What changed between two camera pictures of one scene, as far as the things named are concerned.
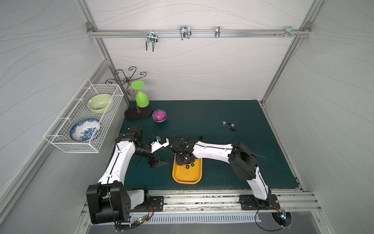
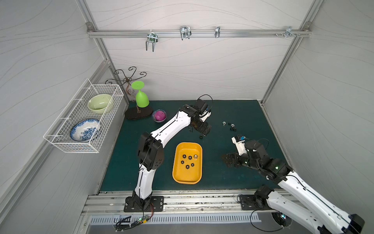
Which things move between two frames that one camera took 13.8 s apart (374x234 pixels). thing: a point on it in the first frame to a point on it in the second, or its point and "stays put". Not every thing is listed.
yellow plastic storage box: [187, 173] stays put
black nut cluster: [232, 126] stays put
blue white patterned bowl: [85, 130] stays put
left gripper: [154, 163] to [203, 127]
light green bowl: [98, 103] stays put
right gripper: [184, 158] to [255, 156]
